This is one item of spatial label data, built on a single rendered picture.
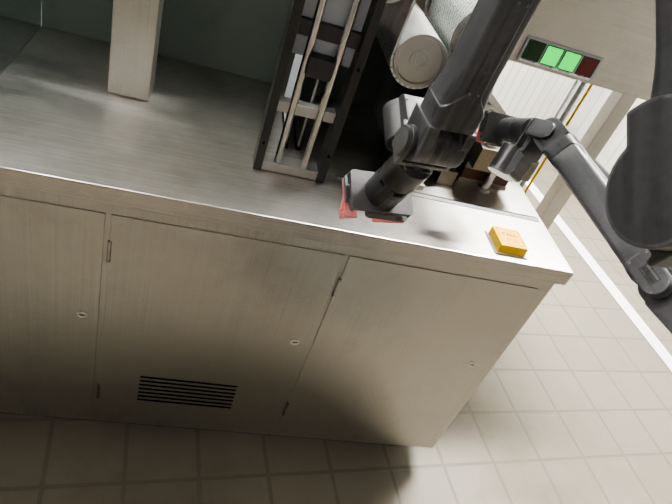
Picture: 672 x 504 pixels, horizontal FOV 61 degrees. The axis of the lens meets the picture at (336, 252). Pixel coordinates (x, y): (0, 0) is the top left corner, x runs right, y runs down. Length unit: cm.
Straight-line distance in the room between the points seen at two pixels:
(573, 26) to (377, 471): 143
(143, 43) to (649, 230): 114
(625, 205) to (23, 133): 107
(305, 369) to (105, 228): 62
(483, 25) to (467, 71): 5
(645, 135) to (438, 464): 171
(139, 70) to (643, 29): 135
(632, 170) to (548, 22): 136
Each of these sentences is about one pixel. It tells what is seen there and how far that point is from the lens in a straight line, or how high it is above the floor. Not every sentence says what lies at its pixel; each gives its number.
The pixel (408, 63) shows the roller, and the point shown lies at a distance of 132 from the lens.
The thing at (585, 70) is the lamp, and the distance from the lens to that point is 187.
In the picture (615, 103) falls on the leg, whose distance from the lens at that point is 220.
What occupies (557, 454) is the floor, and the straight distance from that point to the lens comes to 235.
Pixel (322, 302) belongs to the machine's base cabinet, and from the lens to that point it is 133.
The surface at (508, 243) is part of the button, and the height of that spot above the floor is 92.
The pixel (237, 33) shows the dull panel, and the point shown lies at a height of 101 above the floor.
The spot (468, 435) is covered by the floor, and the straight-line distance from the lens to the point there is 217.
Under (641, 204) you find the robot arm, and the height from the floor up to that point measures 142.
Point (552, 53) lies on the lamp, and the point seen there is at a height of 119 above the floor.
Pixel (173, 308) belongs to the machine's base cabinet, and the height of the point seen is 58.
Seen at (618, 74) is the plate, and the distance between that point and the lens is 194.
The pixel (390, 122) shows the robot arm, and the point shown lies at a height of 124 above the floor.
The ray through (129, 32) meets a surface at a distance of 136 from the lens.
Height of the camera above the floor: 156
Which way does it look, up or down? 37 degrees down
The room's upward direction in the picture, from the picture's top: 22 degrees clockwise
